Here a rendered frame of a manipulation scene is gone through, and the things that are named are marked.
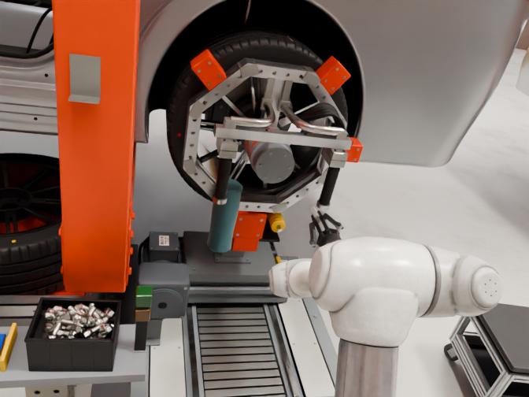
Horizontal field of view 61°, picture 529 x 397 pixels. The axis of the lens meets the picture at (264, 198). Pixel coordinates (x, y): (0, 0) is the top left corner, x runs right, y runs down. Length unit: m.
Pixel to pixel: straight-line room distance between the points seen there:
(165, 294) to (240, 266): 0.48
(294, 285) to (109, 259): 0.51
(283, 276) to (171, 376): 0.64
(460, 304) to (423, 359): 1.42
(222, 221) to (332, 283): 0.83
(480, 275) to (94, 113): 0.83
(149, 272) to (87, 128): 0.68
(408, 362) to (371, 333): 1.41
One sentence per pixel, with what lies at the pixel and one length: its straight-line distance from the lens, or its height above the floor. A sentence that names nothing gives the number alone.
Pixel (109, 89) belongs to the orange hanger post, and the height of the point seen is 1.12.
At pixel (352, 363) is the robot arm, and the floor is 0.90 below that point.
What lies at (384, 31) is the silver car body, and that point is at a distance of 1.71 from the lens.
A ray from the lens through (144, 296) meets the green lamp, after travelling 1.16.
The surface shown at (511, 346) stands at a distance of 1.99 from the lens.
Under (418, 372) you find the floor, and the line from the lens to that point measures 2.17.
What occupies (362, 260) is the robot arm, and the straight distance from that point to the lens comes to 0.75.
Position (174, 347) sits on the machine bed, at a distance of 1.82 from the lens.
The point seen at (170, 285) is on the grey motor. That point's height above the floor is 0.40.
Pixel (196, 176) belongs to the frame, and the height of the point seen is 0.71.
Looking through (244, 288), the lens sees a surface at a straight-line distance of 1.98.
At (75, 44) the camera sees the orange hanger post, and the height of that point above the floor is 1.20.
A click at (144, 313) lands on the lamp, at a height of 0.60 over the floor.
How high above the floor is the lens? 1.47
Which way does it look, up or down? 30 degrees down
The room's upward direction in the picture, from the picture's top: 13 degrees clockwise
